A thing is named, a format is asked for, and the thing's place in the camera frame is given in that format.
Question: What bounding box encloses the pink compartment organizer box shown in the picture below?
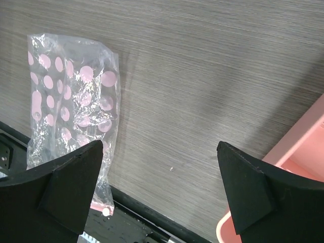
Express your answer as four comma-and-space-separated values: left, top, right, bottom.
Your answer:
216, 98, 323, 242

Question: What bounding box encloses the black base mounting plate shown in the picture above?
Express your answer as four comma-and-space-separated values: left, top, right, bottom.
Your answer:
1, 123, 207, 242

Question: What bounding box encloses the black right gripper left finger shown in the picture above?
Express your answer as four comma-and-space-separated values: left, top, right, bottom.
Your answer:
1, 140, 103, 242

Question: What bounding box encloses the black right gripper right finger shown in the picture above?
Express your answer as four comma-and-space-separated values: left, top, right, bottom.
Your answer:
217, 141, 323, 242

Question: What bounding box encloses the clear pink-dotted zip bag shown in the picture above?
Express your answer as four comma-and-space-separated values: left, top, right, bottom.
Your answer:
27, 33, 120, 216

